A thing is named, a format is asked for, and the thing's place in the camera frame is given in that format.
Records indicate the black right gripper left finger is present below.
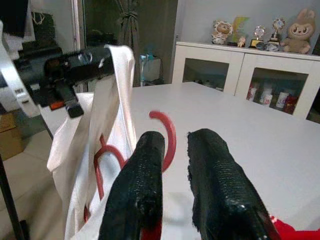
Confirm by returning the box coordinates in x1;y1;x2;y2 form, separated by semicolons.
98;130;166;240

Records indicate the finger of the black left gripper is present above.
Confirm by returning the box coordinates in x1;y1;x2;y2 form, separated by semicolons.
73;46;114;81

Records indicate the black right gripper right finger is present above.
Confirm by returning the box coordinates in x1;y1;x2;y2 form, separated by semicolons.
186;128;282;240

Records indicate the red plastic hanger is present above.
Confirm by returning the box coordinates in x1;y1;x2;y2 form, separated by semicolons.
83;111;178;225

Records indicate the white t-shirt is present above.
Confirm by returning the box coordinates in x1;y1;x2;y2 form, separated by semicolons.
47;44;137;240

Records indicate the dark grey curtain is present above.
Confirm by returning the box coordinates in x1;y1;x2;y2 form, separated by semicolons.
116;0;141;88

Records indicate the white table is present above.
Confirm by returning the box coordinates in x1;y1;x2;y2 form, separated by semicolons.
39;81;320;240

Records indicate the red garment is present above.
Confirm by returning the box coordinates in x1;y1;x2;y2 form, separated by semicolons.
268;216;320;240

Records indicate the white glass-door cabinet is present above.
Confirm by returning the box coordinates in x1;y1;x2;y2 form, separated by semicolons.
172;41;320;126

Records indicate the leopard pattern plush toy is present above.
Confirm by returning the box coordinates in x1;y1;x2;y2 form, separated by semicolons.
211;19;234;46

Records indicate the gold trophy cup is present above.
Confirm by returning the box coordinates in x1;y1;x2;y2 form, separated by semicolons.
249;24;268;49
267;17;288;46

